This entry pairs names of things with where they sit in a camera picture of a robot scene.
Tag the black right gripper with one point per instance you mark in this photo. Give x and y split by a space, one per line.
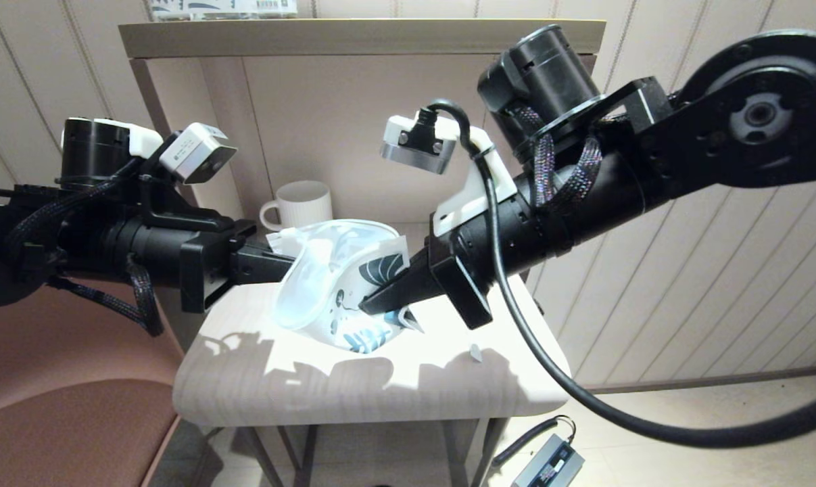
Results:
458 284

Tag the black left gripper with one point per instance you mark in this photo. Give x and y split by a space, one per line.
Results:
201 277

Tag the white blue-patterned plastic bag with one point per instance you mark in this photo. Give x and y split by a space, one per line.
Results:
326 270

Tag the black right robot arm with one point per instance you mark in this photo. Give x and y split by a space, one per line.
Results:
685 155

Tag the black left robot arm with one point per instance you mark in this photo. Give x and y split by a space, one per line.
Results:
90 250

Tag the white ribbed mug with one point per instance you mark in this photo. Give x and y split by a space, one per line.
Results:
303 203

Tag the light wood shelf table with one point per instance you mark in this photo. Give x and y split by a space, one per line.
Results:
380 122

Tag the printed package with barcode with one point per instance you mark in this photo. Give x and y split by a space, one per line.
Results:
232 7

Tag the pinkish brown chair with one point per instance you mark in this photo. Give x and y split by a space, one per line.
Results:
56 433

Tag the black left camera bracket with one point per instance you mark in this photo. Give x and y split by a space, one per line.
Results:
178 216

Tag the white right camera bracket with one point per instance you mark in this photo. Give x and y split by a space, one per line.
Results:
475 196

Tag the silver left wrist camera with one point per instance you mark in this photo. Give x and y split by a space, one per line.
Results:
195 155

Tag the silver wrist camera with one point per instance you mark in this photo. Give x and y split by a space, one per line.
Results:
414 155
195 155

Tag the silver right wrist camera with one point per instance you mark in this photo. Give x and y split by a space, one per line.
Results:
414 155

